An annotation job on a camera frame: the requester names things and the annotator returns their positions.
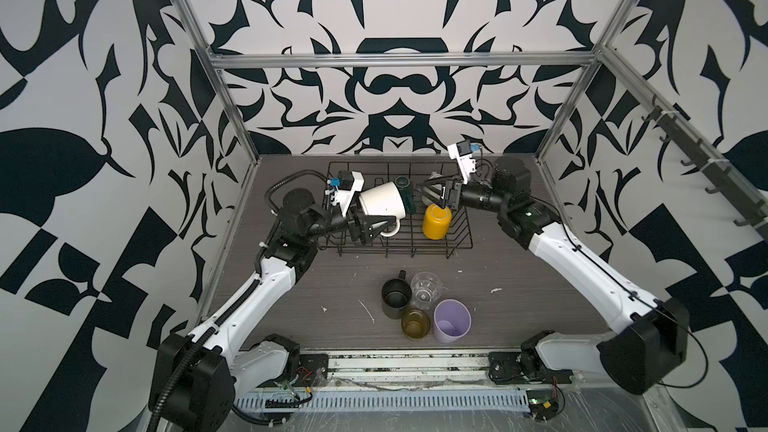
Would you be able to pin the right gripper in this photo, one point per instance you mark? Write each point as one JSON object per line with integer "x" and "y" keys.
{"x": 452, "y": 196}

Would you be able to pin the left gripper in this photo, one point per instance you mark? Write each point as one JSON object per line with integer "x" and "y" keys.
{"x": 360, "y": 229}

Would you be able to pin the red inside white mug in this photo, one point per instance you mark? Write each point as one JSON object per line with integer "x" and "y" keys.
{"x": 384, "y": 200}

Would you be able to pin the yellow mug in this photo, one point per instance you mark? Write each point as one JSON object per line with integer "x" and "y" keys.
{"x": 436, "y": 223}

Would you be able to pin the green mug cream inside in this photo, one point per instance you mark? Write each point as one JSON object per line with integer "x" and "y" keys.
{"x": 405, "y": 189}

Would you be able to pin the black mug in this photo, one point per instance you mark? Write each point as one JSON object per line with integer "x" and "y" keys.
{"x": 396, "y": 295}

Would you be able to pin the purple plastic cup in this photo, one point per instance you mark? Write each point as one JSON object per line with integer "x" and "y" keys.
{"x": 451, "y": 321}

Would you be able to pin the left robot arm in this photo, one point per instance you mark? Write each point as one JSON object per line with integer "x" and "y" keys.
{"x": 199, "y": 376}

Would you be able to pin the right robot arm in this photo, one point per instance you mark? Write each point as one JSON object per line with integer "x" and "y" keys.
{"x": 647, "y": 337}

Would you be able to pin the clear glass cup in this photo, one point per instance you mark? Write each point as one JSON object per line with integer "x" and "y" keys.
{"x": 426, "y": 290}

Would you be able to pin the olive brown glass cup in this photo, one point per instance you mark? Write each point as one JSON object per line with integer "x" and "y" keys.
{"x": 415, "y": 323}

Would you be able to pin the small circuit board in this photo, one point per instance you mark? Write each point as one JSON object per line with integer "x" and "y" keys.
{"x": 545, "y": 408}

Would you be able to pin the black wire dish rack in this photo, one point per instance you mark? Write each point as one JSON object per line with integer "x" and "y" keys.
{"x": 410, "y": 240}

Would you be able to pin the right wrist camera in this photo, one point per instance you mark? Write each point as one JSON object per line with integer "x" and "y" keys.
{"x": 463, "y": 154}

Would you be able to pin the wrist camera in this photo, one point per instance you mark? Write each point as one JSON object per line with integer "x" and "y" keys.
{"x": 343, "y": 188}
{"x": 463, "y": 154}

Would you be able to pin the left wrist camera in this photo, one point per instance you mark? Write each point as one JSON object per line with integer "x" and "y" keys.
{"x": 343, "y": 188}

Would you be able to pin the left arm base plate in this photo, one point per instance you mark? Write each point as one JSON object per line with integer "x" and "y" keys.
{"x": 303, "y": 370}

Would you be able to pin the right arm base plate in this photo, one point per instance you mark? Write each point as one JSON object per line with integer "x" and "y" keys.
{"x": 516, "y": 367}

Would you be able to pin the white cable duct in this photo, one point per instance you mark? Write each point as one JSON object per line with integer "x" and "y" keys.
{"x": 323, "y": 401}

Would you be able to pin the wall hook rail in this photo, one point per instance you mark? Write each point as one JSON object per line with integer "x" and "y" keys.
{"x": 701, "y": 156}

